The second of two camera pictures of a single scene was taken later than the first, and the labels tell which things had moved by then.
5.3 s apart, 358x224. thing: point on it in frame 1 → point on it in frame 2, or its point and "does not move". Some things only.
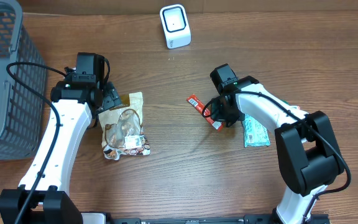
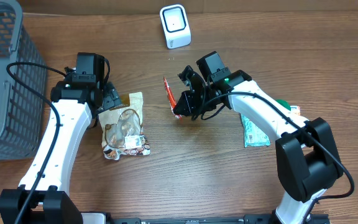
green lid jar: [285, 101] does not move
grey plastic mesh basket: [12, 120] does not move
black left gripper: [111, 98] does not move
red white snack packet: [204, 111] → [171, 99]
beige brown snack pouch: [122, 130] does not move
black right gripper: [224, 113] → [194, 90]
